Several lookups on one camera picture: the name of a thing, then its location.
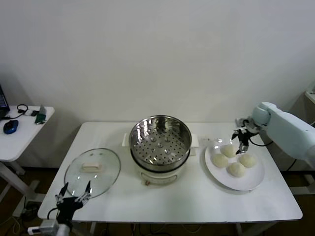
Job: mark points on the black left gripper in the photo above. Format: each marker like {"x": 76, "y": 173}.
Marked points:
{"x": 66, "y": 206}

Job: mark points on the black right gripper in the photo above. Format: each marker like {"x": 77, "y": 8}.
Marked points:
{"x": 247, "y": 132}

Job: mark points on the white steamed baozi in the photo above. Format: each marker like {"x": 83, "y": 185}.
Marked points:
{"x": 236, "y": 169}
{"x": 228, "y": 151}
{"x": 219, "y": 161}
{"x": 248, "y": 161}

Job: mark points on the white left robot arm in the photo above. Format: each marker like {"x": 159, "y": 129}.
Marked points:
{"x": 63, "y": 230}

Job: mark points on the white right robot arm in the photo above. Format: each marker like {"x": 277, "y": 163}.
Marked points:
{"x": 290, "y": 132}

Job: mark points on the perforated steel steamer basket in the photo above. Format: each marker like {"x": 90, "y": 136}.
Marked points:
{"x": 178, "y": 130}

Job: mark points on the large white plate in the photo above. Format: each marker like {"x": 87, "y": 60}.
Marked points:
{"x": 221, "y": 179}

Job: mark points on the white side table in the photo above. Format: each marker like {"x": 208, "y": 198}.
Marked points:
{"x": 14, "y": 145}

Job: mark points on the green circuit board item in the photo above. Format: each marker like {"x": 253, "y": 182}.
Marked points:
{"x": 40, "y": 115}

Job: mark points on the white electric cooker base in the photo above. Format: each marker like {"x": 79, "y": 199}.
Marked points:
{"x": 160, "y": 178}

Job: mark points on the small black box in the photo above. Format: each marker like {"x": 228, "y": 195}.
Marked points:
{"x": 34, "y": 113}

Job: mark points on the white main table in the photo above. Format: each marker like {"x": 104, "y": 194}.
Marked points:
{"x": 172, "y": 201}

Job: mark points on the blue computer mouse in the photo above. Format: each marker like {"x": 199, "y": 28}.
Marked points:
{"x": 10, "y": 126}

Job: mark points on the small white adapter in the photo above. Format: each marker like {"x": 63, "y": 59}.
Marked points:
{"x": 28, "y": 113}

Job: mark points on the dark laptop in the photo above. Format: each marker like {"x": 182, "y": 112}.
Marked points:
{"x": 2, "y": 100}

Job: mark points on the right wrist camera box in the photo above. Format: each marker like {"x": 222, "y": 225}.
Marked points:
{"x": 241, "y": 121}

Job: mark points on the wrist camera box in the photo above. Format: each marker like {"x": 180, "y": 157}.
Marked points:
{"x": 49, "y": 225}
{"x": 241, "y": 121}

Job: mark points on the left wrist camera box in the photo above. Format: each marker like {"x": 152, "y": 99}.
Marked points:
{"x": 49, "y": 225}

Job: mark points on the white desk frame foot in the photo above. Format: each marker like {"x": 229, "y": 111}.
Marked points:
{"x": 302, "y": 189}

